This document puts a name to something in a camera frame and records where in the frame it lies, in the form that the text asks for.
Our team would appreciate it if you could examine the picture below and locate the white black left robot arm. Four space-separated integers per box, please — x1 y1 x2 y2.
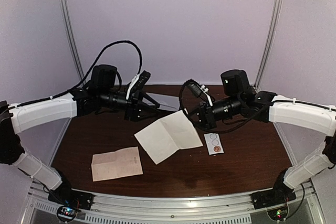
1 65 160 205

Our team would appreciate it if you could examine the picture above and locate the grey envelope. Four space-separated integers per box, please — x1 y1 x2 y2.
148 93 180 112

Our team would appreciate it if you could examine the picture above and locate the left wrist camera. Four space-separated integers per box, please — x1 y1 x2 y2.
125 70 151 105

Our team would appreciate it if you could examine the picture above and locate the aluminium right corner post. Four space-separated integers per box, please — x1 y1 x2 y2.
255 0 283 90

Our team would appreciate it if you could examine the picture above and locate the folded beige paper sheet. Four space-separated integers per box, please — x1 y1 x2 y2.
91 147 143 182

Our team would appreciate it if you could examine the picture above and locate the left green circuit board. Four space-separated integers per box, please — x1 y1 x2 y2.
56 206 79 222

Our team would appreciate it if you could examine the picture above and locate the white seal sticker strip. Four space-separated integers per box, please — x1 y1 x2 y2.
204 133 224 155

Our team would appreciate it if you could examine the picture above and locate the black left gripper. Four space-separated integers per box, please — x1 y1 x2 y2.
99 89 160 123

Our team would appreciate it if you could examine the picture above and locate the aluminium front table rail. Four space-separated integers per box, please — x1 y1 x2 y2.
19 186 326 223

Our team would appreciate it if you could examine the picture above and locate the beige ornate letter sheet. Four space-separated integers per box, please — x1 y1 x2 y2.
134 110 203 164

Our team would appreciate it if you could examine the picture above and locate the green circuit board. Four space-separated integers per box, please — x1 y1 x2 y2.
267 207 289 221
56 206 79 222

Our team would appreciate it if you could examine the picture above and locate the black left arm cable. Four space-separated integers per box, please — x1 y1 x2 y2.
7 40 144 109

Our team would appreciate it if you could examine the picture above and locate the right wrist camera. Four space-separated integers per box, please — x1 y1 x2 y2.
188 82 213 106

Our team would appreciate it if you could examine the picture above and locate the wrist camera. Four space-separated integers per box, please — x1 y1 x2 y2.
125 70 151 105
188 82 213 106

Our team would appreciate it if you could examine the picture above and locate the right green circuit board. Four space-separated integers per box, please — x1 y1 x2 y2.
267 207 289 221

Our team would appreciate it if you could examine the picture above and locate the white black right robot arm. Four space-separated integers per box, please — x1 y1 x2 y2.
196 69 335 204

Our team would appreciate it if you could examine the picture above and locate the aluminium left corner post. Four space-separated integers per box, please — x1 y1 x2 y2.
59 0 85 80

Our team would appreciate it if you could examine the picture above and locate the aluminium corner post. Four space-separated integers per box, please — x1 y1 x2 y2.
59 0 85 80
255 0 283 90

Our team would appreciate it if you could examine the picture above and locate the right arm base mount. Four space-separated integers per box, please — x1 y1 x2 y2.
251 189 296 210

